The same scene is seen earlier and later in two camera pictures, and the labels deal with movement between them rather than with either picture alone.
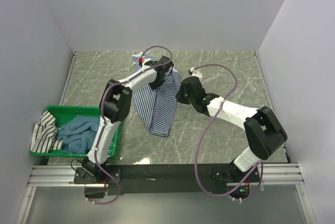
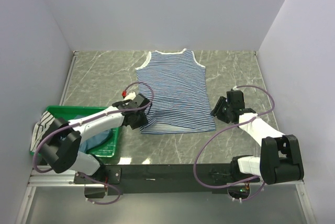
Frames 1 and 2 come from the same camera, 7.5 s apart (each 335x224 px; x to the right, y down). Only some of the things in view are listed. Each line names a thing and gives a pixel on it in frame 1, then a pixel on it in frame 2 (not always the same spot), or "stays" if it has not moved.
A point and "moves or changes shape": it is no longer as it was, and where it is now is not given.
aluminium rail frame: x=58 y=176 stays
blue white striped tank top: x=157 y=104 moves or changes shape
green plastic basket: x=62 y=114 stays
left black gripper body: x=154 y=85 to x=141 y=121
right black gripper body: x=183 y=97 to x=223 y=114
